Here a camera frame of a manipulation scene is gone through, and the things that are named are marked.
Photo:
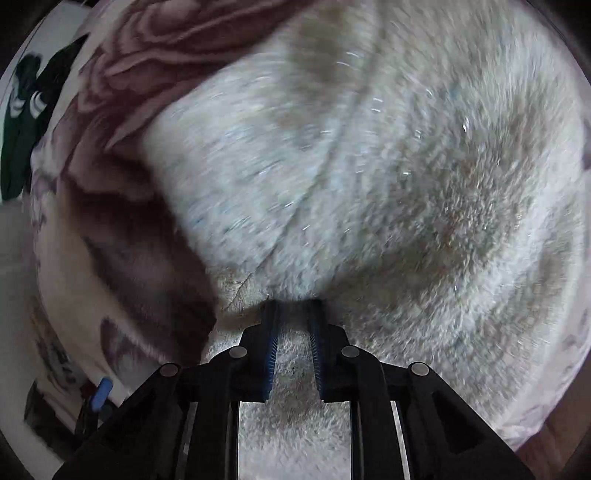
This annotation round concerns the white fuzzy jacket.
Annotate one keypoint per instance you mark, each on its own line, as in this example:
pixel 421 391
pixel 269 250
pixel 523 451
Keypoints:
pixel 369 184

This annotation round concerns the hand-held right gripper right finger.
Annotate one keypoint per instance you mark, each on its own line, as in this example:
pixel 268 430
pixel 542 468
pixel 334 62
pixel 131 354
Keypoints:
pixel 319 360

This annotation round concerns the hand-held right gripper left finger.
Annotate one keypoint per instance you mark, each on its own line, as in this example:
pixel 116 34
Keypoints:
pixel 270 357

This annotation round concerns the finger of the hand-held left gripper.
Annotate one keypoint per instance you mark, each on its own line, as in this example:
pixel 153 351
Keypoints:
pixel 102 392

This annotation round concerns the black cloth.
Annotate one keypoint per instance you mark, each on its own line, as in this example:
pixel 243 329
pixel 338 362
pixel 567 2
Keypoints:
pixel 64 62

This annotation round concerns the green pants with white stripes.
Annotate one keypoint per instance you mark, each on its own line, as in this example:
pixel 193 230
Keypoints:
pixel 18 152

